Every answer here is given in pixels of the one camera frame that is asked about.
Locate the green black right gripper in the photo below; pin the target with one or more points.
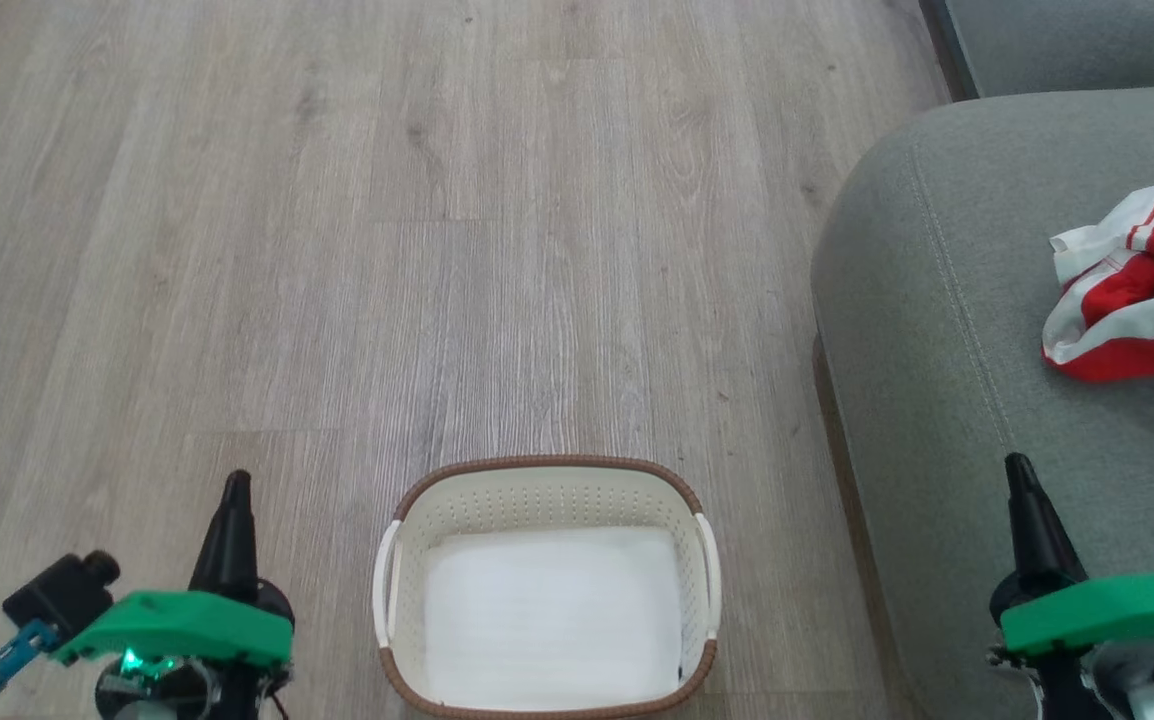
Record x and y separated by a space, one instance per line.
1107 612

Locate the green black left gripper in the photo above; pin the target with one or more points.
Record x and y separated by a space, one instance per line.
177 625

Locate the red white sports jersey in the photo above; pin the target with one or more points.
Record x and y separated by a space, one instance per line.
1147 290

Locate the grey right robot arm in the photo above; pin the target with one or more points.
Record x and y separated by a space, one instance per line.
1152 685

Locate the grey fabric sofa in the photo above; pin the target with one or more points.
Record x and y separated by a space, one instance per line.
977 350

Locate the white laundry basket brown rim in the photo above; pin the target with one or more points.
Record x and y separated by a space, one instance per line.
547 500

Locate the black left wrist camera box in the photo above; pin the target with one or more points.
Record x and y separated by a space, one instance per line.
62 592

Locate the blue left wrist connector bracket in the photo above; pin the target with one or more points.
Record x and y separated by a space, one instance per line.
12 655

